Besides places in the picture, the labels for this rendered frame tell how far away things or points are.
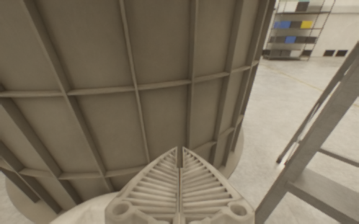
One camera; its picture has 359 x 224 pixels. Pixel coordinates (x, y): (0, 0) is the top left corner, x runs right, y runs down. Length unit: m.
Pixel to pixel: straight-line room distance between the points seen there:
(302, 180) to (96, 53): 0.63
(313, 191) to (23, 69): 0.80
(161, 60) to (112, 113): 0.24
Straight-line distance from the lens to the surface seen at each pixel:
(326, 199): 0.49
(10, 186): 1.57
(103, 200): 0.71
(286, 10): 6.45
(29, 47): 0.54
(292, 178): 0.47
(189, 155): 0.16
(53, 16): 0.49
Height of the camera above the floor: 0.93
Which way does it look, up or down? 30 degrees down
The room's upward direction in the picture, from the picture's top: straight up
